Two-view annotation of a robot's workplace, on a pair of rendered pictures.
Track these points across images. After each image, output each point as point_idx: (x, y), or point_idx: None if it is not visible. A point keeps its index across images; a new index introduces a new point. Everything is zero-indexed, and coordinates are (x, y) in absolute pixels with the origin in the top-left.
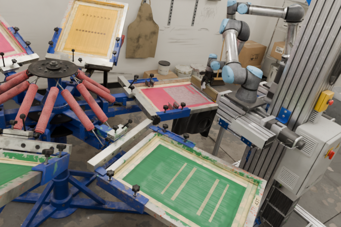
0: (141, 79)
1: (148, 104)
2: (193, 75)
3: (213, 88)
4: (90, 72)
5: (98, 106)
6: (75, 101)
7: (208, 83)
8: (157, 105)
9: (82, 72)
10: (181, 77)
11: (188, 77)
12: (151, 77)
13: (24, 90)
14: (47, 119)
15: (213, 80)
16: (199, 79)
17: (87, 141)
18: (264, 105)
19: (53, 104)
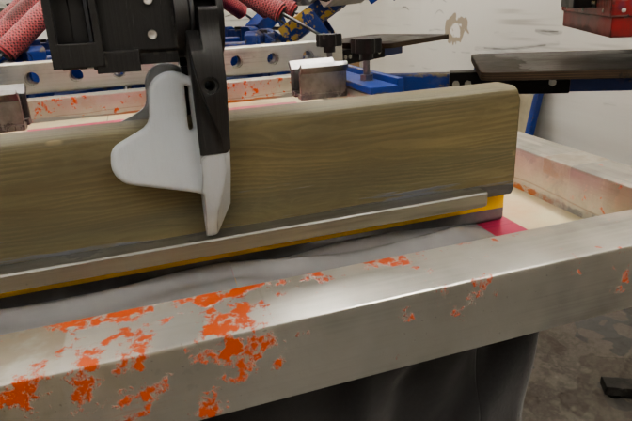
0: (353, 67)
1: (92, 93)
2: (478, 84)
3: (243, 322)
4: (450, 73)
5: (31, 12)
6: None
7: (159, 110)
8: (102, 123)
9: None
10: (536, 139)
11: (608, 163)
12: (359, 56)
13: (229, 36)
14: (10, 8)
15: (50, 10)
16: (352, 101)
17: None
18: None
19: None
